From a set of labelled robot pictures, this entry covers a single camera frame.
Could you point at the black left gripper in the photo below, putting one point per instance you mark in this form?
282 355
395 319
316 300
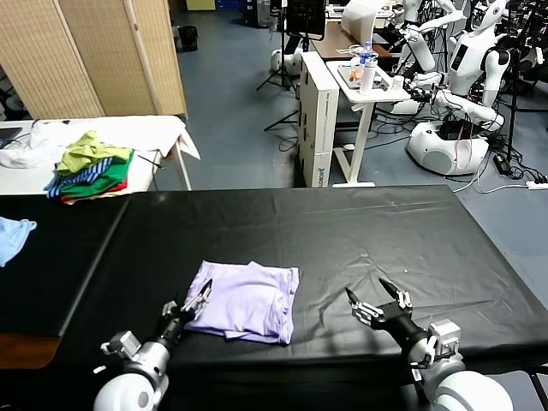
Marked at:
173 327

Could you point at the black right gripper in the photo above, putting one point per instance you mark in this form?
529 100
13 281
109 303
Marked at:
402 325

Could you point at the lavender T-shirt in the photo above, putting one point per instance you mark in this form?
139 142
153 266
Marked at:
248 299

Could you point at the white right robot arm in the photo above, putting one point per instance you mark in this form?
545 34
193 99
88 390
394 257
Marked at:
466 389

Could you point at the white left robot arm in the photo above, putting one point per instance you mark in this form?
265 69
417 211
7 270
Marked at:
128 389

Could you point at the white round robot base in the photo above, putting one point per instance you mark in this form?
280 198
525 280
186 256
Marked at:
291 62

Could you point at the large black table cover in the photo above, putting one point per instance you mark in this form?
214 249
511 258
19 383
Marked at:
428 214

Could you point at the small black table cover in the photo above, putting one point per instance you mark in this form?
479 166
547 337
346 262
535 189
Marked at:
64 257

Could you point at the beige garment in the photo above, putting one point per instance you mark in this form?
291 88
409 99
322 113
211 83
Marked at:
115 193

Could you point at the thin black rod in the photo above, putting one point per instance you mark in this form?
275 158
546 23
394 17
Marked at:
150 160

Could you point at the dark green garment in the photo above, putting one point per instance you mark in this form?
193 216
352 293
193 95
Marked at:
111 175

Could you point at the red garment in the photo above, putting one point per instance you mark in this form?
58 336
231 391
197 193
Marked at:
70 198

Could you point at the blue striped garment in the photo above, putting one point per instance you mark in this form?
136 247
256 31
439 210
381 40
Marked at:
92 170

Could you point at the white cloth pile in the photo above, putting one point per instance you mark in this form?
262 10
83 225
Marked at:
137 130

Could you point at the white adjustable side table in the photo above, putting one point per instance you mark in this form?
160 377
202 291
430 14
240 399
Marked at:
364 124

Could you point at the black power adapter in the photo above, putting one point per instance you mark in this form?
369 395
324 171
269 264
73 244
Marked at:
501 162

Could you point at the lime green garment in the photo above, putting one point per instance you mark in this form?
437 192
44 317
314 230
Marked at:
85 150

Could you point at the light blue garment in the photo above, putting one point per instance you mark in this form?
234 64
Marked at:
10 240

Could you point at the tall white cardboard box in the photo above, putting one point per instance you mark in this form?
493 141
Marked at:
319 128

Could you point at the white power strip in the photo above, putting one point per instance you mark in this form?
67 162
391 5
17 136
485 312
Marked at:
537 184

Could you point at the white folding table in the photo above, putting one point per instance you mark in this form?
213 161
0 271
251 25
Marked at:
21 177

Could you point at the white paper cup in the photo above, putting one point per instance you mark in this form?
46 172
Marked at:
397 83

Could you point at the white thermos bottle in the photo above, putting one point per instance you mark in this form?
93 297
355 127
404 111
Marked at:
367 79

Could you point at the small orange object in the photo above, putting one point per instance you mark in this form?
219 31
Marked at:
353 76

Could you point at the grey tray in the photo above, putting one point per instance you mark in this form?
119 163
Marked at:
347 75

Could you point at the black pole stand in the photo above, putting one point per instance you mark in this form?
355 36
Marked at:
512 107

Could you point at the dark laptop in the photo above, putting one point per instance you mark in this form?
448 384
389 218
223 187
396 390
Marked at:
8 133

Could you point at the white humanoid robot with base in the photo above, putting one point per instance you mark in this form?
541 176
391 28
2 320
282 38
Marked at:
464 64

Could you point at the clear blue-capped water bottle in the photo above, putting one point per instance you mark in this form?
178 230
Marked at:
366 51

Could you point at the brown wooden desk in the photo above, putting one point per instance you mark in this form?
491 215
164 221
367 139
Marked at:
334 43

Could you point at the black tripod stand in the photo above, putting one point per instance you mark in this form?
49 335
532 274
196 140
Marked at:
283 55

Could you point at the bamboo folding screen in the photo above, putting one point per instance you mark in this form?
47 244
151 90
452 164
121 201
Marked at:
85 55

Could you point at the black bag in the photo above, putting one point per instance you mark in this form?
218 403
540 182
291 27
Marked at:
188 36

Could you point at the white desktop device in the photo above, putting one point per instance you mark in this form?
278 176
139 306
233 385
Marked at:
357 19

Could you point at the black monitor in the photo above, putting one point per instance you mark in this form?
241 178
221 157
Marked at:
304 17

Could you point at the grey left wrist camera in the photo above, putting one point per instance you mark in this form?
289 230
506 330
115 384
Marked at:
126 344

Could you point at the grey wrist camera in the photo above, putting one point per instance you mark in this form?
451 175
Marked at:
447 338
126 344

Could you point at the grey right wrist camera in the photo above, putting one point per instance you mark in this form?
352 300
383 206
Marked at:
447 338

